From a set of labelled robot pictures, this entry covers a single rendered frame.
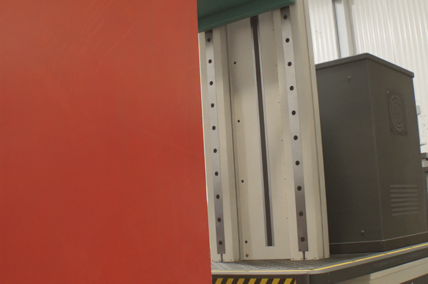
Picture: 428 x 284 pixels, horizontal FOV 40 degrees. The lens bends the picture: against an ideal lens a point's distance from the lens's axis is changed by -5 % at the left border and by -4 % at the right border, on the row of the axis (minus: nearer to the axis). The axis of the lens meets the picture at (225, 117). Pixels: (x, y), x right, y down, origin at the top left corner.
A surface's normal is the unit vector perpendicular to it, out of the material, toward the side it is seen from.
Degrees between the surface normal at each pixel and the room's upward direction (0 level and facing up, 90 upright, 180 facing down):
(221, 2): 180
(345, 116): 90
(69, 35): 90
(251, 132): 90
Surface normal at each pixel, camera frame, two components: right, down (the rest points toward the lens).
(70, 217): 0.83, -0.14
